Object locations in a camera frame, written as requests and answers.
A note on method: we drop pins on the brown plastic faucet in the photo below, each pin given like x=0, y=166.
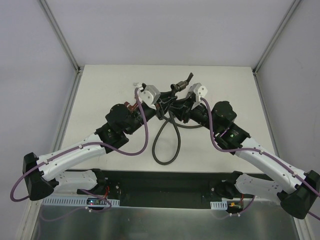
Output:
x=130, y=107

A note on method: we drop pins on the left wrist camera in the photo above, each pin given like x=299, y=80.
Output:
x=149, y=95

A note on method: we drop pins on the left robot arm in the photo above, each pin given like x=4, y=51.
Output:
x=45, y=174

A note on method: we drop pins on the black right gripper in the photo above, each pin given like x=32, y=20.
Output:
x=185, y=109

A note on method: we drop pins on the white cable duct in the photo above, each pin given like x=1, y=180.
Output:
x=219, y=205
x=70, y=201

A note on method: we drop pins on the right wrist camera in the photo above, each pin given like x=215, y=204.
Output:
x=199, y=91

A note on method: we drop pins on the white plastic faucet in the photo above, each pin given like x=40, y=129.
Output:
x=138, y=84

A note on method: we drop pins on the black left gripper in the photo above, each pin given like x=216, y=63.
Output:
x=159, y=109

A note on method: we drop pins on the aluminium frame post left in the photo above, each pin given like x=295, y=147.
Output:
x=59, y=34

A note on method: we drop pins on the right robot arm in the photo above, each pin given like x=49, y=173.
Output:
x=294, y=189

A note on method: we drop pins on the aluminium frame post right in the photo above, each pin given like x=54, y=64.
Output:
x=295, y=4

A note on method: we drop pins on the white cable duct right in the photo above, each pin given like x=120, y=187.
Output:
x=219, y=205

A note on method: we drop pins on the aluminium frame post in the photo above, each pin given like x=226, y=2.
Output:
x=59, y=34
x=295, y=4

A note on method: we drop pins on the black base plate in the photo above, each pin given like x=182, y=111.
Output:
x=176, y=190

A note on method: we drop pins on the white cable duct left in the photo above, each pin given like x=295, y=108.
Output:
x=70, y=201

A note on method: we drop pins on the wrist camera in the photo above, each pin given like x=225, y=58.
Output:
x=199, y=91
x=149, y=95

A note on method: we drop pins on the grey metal faucet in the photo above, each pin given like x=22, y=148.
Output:
x=180, y=86

